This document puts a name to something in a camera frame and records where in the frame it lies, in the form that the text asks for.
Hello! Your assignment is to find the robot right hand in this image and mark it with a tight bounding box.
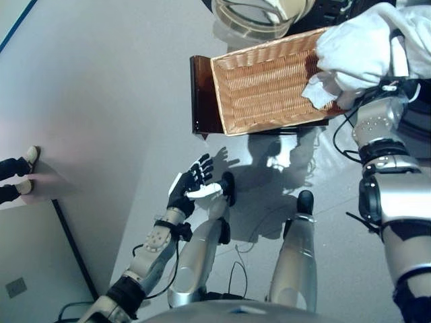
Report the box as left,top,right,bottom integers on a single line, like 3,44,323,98
379,30,422,101

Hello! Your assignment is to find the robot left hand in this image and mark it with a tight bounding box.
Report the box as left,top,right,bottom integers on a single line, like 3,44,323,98
167,153,225,219

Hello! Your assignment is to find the white garment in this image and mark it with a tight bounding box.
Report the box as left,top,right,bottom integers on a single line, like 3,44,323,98
301,0,431,110

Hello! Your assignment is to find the silver robot left leg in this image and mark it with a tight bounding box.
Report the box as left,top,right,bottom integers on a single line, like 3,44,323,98
167,171,236,309

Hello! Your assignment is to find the silver robot leg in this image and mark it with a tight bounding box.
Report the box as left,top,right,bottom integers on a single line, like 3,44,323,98
267,190,319,312
167,171,236,309

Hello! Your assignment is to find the dark brown wooden stool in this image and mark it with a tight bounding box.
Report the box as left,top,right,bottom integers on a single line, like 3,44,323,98
189,55,329,142

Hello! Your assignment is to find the silver robot right leg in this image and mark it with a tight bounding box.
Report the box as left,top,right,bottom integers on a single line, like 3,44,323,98
267,190,319,312

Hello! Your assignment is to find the wicker laundry basket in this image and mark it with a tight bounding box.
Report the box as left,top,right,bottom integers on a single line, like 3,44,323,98
210,26,347,136

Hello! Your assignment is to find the grey robot torso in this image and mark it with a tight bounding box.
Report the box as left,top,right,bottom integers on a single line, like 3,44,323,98
141,300,351,323

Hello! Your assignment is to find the beige sneaker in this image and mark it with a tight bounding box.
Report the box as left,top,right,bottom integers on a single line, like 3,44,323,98
25,145,40,166
17,179,34,196

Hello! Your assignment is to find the round glass washer door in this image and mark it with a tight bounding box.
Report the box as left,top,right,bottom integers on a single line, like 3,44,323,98
201,0,317,40

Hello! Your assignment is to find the black trouser leg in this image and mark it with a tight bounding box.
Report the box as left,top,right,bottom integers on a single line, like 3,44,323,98
0,186,21,205
0,157,31,181

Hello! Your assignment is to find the grey outlet plate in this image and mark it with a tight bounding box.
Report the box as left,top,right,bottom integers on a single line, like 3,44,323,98
5,277,28,299

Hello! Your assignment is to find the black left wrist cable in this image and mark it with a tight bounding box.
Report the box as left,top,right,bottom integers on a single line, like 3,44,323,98
132,231,180,300

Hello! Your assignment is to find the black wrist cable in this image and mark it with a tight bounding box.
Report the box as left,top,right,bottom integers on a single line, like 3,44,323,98
132,231,180,300
332,107,361,162

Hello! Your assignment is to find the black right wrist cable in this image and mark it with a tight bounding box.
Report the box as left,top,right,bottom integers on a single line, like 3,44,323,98
332,107,361,162

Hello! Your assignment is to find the thin black dangling cable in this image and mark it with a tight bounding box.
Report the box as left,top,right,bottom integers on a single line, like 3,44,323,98
228,260,248,299

